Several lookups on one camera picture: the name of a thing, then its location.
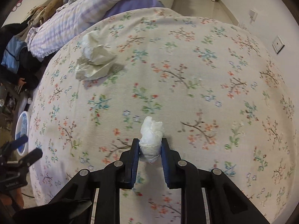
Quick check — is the crumpled cream packaging pouch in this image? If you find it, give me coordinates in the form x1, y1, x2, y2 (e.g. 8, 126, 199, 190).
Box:
75, 31, 125, 81

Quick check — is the brown plush toy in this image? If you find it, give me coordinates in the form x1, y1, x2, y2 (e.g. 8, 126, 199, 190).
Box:
30, 0, 68, 21

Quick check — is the lavender bed sheet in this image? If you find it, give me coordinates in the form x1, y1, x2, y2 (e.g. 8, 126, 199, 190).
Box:
103, 0, 165, 19

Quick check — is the floral bedspread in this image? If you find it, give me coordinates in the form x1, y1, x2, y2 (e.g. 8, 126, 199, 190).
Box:
28, 7, 297, 224

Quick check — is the white tissue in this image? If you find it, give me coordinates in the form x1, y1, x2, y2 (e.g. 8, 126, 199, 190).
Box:
139, 116, 164, 163

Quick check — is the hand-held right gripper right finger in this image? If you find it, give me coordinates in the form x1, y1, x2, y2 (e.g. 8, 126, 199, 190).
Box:
161, 138, 270, 224

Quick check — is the purple checked pillow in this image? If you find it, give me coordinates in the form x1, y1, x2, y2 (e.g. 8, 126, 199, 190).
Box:
27, 0, 136, 59

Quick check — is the black and blue jacket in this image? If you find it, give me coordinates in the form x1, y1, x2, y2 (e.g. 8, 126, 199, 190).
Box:
0, 23, 46, 90

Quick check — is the round white blue device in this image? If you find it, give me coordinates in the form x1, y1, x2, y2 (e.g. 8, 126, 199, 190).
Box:
15, 111, 31, 156

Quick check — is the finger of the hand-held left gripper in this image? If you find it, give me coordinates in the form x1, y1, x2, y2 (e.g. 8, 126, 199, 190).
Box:
19, 148, 44, 168
1, 134, 28, 154

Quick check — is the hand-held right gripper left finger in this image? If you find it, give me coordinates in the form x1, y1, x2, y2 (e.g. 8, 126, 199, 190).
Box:
48, 138, 141, 224

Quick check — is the white wall switch plate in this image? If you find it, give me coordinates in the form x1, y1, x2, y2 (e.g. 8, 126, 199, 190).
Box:
272, 35, 285, 55

